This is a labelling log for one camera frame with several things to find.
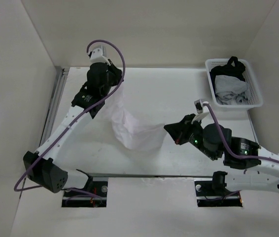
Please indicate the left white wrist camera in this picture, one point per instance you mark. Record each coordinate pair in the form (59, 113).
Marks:
(98, 54)

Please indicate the aluminium table frame rail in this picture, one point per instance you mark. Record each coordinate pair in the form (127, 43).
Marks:
(57, 91)

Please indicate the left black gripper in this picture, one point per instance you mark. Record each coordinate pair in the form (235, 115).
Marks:
(117, 72)

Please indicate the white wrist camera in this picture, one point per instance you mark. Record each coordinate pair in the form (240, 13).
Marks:
(202, 110)
(98, 54)

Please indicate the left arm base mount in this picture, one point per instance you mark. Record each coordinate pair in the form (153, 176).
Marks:
(93, 195)

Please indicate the black tank top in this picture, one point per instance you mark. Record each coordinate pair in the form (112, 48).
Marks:
(233, 68)

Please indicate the white tank top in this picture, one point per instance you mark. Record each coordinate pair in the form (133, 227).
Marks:
(131, 132)

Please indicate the white plastic basket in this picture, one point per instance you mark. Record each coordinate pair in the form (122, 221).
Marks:
(255, 100)

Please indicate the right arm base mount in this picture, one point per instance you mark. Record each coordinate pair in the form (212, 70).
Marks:
(207, 197)

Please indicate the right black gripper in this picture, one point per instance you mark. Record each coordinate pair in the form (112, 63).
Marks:
(179, 131)

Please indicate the grey tank top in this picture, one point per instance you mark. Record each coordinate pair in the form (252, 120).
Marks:
(231, 90)

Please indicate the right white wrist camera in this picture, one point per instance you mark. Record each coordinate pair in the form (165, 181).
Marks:
(202, 110)

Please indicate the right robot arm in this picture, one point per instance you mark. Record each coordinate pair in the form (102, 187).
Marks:
(260, 167)

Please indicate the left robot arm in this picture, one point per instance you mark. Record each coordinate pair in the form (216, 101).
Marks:
(42, 166)

